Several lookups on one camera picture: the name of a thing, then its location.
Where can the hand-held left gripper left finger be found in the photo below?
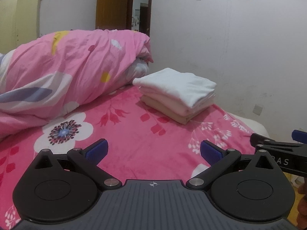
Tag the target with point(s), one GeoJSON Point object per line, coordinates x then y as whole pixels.
{"type": "Point", "coordinates": [97, 151]}

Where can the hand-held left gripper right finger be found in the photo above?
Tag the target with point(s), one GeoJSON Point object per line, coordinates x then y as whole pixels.
{"type": "Point", "coordinates": [210, 152]}

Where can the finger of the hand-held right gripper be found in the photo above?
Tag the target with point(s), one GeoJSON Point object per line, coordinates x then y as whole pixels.
{"type": "Point", "coordinates": [261, 140]}
{"type": "Point", "coordinates": [301, 136]}

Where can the white sweatshirt orange bear print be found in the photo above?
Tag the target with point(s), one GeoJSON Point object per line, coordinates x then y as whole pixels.
{"type": "Point", "coordinates": [177, 83]}

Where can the person's right hand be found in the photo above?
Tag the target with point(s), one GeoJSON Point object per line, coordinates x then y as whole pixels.
{"type": "Point", "coordinates": [304, 203]}

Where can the white mattress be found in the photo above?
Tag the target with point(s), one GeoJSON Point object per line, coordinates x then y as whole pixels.
{"type": "Point", "coordinates": [251, 124]}

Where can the pink flower print bed blanket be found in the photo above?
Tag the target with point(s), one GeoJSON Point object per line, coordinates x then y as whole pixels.
{"type": "Point", "coordinates": [144, 136]}

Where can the pink floral duvet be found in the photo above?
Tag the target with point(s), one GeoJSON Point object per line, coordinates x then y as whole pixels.
{"type": "Point", "coordinates": [72, 71]}

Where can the wooden door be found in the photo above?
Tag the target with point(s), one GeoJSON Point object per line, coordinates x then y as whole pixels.
{"type": "Point", "coordinates": [111, 4]}

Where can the pale yellow wardrobe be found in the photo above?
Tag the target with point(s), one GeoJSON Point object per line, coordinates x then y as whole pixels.
{"type": "Point", "coordinates": [18, 21]}

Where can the wall socket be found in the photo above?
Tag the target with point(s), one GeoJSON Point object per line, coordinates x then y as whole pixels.
{"type": "Point", "coordinates": [257, 110]}

